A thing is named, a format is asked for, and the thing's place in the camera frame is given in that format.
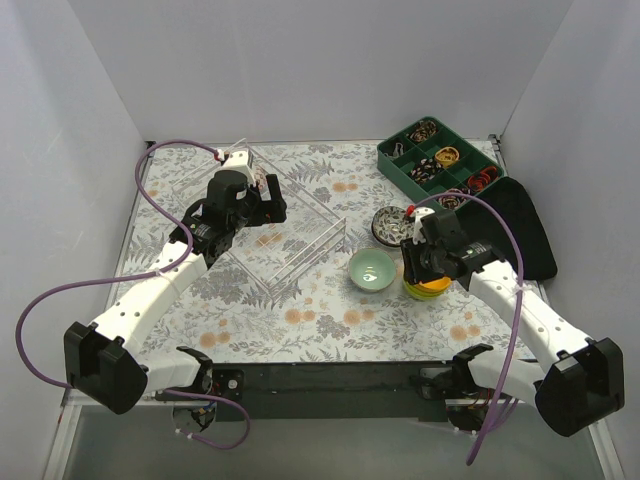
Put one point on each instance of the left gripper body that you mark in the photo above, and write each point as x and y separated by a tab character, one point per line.
265	208

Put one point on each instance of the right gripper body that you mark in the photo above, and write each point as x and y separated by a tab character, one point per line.
417	262

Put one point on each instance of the orange bowl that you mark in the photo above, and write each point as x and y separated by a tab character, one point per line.
435	286

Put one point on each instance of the lime green bowl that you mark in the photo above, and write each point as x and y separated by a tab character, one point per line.
422	294

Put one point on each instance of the white wire dish rack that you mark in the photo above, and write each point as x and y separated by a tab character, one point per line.
265	263

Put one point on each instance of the pink speckled bowl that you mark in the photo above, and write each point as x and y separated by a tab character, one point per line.
390	226

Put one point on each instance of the mint green floral bowl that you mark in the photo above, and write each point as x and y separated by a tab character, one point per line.
371	269

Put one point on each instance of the red diamond patterned bowl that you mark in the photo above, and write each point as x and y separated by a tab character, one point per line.
260	179

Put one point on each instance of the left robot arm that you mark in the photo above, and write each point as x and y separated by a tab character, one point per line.
101	357

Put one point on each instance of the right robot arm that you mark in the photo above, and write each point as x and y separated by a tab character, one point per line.
574	380

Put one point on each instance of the dark patterned scrunchie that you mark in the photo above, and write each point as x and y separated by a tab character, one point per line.
454	198

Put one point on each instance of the black cloth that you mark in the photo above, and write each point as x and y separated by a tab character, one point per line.
512	202

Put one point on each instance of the orange black scrunchie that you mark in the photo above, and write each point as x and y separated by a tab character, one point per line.
483	178

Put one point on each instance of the black floral scrunchie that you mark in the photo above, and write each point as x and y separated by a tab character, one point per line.
425	170

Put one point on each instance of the green compartment tray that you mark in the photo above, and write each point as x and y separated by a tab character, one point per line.
398	155

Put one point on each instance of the yellow patterned scrunchie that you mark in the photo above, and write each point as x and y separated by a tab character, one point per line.
447	156

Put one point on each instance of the brown patterned scrunchie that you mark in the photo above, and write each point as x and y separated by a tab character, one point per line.
423	131

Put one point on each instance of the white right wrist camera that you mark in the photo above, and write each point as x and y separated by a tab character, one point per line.
416	215

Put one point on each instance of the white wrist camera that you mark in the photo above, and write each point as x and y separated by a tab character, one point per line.
416	215
236	169

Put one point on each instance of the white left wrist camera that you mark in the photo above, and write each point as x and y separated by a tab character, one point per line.
236	169

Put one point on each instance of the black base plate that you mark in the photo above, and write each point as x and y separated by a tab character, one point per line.
342	390

